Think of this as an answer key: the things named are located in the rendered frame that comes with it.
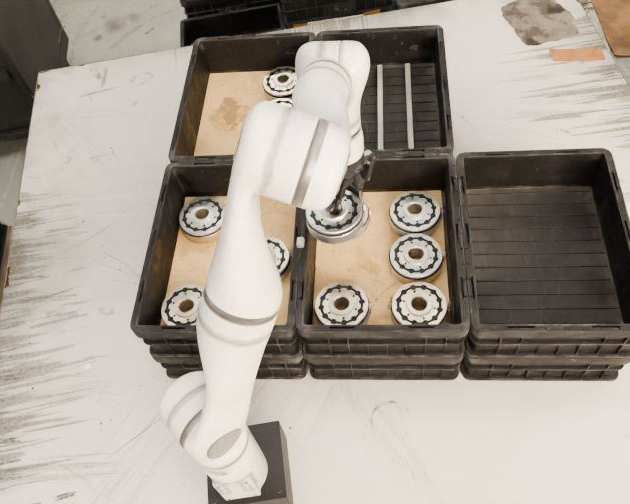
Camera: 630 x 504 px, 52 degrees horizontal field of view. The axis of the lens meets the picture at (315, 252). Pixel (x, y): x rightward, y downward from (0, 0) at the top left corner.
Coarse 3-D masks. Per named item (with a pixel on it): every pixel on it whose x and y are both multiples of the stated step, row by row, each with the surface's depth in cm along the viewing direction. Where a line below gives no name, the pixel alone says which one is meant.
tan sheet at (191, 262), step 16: (272, 208) 140; (288, 208) 140; (272, 224) 138; (288, 224) 138; (288, 240) 135; (176, 256) 136; (192, 256) 136; (208, 256) 135; (176, 272) 134; (192, 272) 133; (288, 288) 129
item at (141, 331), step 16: (224, 160) 136; (160, 192) 133; (160, 208) 131; (160, 224) 129; (144, 272) 122; (144, 288) 120; (288, 304) 115; (288, 320) 114; (144, 336) 117; (160, 336) 116; (176, 336) 116; (192, 336) 116; (272, 336) 114; (288, 336) 114
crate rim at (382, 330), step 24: (456, 192) 125; (456, 216) 122; (456, 240) 119; (456, 264) 117; (312, 336) 113; (336, 336) 113; (360, 336) 112; (384, 336) 112; (408, 336) 112; (432, 336) 111; (456, 336) 111
